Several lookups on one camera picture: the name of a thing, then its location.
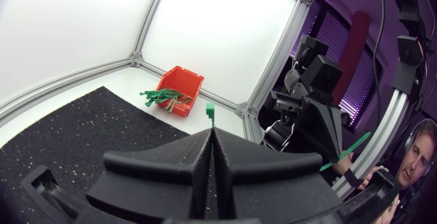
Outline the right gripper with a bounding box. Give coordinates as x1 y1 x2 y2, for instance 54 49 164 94
258 89 344 163

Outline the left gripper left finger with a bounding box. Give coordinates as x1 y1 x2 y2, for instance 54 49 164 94
86 128 214 224

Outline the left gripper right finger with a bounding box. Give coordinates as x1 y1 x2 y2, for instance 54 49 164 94
212 127 343 224

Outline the green cable tie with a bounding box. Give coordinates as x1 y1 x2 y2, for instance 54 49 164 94
205 102 216 130
319 131 371 173

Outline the red plastic box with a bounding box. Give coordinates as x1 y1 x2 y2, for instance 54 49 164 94
156 66 205 118

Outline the black speckled mat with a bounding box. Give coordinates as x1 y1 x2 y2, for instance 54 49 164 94
0 86 191 224

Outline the person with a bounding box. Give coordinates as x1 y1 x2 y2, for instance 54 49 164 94
331 117 437 224

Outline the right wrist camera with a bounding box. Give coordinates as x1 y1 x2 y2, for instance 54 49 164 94
299 54 343 98

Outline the bundle of green cable ties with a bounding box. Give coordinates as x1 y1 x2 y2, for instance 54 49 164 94
139 87 193 114

